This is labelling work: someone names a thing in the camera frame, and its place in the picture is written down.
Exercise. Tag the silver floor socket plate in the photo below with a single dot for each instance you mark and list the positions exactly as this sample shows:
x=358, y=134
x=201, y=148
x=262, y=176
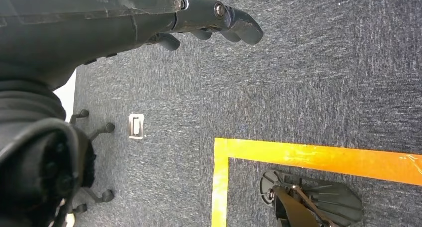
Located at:
x=136, y=126

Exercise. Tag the yellow floor tape marking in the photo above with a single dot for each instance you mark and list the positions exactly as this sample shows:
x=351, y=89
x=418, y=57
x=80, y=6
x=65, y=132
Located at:
x=296, y=154

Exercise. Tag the black robot foot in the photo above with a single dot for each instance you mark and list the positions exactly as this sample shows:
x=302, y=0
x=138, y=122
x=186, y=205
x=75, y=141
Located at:
x=329, y=199

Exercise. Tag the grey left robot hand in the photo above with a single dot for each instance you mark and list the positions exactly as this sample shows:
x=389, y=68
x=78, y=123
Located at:
x=82, y=24

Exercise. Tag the white desk end panel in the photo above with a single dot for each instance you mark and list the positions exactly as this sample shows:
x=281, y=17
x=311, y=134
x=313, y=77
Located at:
x=67, y=97

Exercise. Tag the black castor chair base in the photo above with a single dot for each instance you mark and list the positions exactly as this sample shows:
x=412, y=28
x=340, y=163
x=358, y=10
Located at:
x=107, y=128

